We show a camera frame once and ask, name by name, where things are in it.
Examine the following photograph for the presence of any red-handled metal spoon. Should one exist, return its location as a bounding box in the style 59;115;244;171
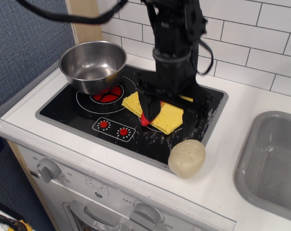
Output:
140;101;164;127

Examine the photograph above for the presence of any grey oven door handle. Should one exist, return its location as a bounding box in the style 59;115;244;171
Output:
69;201;130;231

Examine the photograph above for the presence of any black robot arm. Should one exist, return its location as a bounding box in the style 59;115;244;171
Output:
136;0;212;140

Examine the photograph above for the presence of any black toy stove top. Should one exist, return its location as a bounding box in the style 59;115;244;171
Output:
35;64;229;178

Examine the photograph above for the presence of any grey right oven knob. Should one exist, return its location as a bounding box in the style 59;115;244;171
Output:
130;203;160;230

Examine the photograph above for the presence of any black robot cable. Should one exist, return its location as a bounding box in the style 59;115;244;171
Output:
195;38;214;76

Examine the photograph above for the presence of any white toy oven front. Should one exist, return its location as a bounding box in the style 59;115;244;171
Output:
18;146;236;231

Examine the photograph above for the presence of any yellow sponge cloth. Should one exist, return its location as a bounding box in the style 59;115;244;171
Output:
122;91;184;135

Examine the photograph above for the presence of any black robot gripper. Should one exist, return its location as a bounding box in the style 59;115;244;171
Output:
136;56;212;140

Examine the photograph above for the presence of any wooden side panel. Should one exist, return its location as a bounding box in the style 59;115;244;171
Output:
66;0;103;44

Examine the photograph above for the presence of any grey oven knob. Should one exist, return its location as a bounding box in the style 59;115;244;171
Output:
37;158;61;183
130;203;160;230

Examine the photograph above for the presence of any grey toy sink basin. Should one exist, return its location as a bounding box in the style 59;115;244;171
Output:
234;111;291;220

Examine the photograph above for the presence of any stainless steel pot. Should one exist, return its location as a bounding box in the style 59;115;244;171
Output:
59;41;127;95

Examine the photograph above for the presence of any beige toy potato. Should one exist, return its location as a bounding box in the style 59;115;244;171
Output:
168;139;206;179

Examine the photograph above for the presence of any grey left oven knob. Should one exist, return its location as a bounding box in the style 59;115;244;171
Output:
37;158;61;183

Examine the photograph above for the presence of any black braided cable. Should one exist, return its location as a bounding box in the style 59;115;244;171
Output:
15;0;129;25

